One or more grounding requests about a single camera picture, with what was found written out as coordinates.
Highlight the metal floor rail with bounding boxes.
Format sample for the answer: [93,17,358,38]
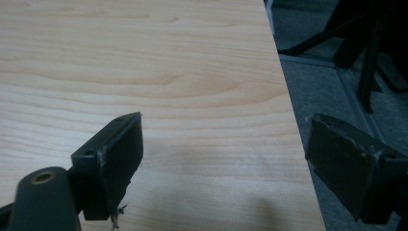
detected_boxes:
[278,53,398,145]

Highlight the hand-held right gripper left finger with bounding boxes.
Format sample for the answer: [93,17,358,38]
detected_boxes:
[70,111,144,222]

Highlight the black metal stand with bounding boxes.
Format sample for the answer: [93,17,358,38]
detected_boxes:
[277,0,408,114]

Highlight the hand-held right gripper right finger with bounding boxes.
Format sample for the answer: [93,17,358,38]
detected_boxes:
[304,113,408,225]

